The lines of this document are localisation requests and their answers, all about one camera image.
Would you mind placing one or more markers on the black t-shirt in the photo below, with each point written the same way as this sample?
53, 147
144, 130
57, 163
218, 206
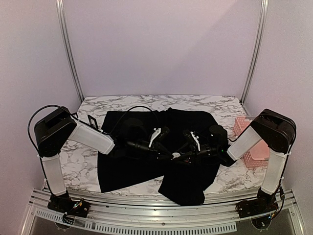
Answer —
124, 167

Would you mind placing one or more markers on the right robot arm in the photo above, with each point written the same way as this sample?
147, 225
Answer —
265, 140

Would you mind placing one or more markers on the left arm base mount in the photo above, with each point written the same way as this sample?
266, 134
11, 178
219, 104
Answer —
66, 205

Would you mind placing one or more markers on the aluminium front rail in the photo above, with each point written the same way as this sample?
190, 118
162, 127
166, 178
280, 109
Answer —
116, 214

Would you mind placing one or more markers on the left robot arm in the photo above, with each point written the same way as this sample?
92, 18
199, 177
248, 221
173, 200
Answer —
62, 132

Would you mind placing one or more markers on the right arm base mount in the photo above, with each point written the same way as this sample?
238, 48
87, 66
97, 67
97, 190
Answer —
262, 204

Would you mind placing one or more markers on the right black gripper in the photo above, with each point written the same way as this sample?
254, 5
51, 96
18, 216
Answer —
194, 148

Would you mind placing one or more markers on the right aluminium frame post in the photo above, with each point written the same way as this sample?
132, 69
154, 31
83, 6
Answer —
256, 50

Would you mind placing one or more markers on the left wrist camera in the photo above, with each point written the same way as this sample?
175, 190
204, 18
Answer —
158, 134

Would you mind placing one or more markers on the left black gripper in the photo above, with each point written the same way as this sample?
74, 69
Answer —
156, 149

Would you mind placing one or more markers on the black open brooch case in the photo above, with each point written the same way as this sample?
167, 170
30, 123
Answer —
93, 122

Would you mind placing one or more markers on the left aluminium frame post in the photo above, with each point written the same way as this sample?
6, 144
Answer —
68, 50

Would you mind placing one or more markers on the yellow brooch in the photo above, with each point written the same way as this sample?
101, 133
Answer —
176, 155

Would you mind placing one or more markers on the pink perforated plastic basket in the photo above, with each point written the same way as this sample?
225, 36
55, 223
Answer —
258, 155

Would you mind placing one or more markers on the aluminium frame post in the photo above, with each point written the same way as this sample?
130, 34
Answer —
68, 50
256, 50

